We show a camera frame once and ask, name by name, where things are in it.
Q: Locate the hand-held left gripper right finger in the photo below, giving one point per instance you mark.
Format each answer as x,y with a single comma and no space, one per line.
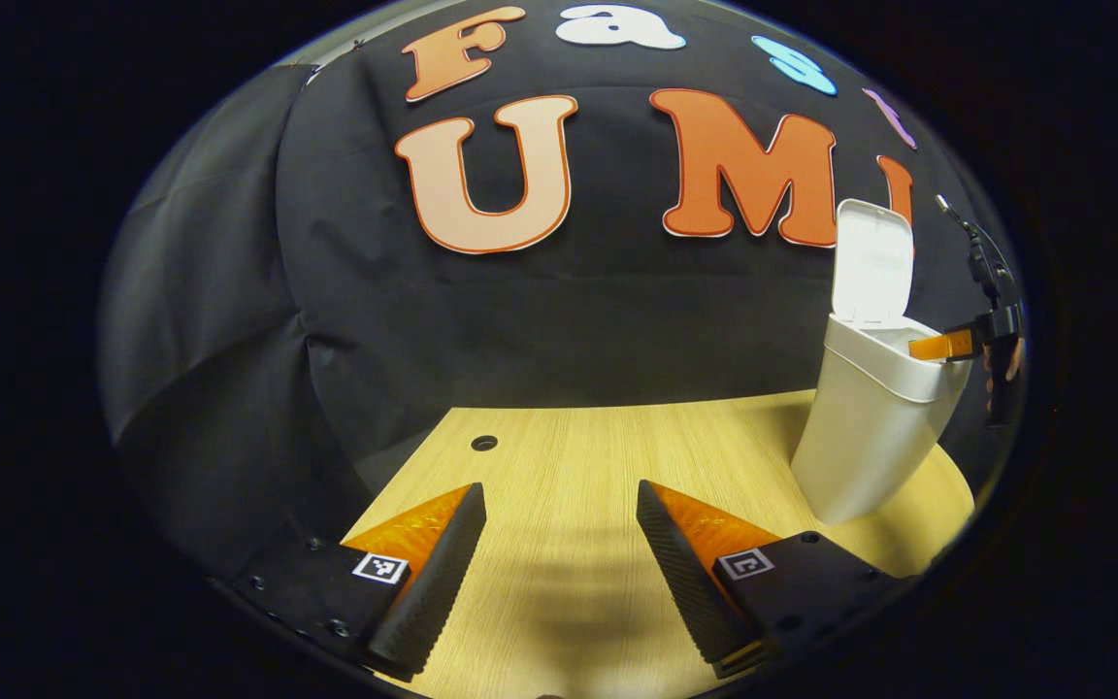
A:
680,578

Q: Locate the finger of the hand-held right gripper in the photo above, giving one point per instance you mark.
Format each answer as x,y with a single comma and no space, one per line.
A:
942,346

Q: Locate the white desktop garbage bin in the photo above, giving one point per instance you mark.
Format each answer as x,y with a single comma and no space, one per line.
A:
870,427

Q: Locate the wooden desktop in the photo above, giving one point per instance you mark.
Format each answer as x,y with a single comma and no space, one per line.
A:
569,485

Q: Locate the black backdrop cloth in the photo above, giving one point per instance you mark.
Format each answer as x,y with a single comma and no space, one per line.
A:
569,320

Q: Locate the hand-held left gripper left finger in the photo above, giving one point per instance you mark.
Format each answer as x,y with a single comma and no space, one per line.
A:
438,587

